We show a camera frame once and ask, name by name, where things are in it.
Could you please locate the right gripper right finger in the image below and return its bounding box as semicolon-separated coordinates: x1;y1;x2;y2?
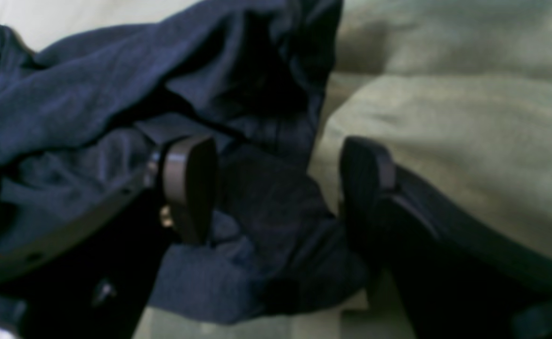
339;137;552;339

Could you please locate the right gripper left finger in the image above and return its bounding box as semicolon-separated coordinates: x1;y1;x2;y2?
0;136;218;339

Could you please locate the dark navy long-sleeve shirt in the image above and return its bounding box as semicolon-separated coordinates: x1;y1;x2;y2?
0;0;368;324

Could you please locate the green table cloth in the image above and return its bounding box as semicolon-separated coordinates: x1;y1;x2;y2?
0;0;552;339

